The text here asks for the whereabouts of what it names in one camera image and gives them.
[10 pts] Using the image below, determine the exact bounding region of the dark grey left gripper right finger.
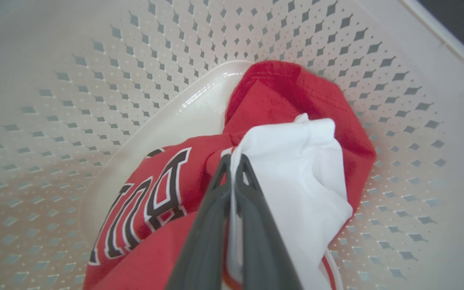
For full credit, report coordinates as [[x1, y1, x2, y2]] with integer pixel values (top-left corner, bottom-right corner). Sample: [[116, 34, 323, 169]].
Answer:
[[233, 154, 304, 290]]

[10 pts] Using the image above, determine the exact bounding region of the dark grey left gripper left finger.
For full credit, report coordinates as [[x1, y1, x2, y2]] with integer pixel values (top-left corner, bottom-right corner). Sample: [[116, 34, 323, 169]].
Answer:
[[165, 153, 233, 290]]

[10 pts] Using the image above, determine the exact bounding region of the cream perforated laundry basket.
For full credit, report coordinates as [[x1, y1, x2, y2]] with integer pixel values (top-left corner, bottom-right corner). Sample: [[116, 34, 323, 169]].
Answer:
[[0, 0, 464, 290]]

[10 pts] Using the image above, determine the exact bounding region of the red and white jersey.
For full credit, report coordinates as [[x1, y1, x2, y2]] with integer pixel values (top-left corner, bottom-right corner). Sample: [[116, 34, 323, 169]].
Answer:
[[83, 60, 377, 290]]

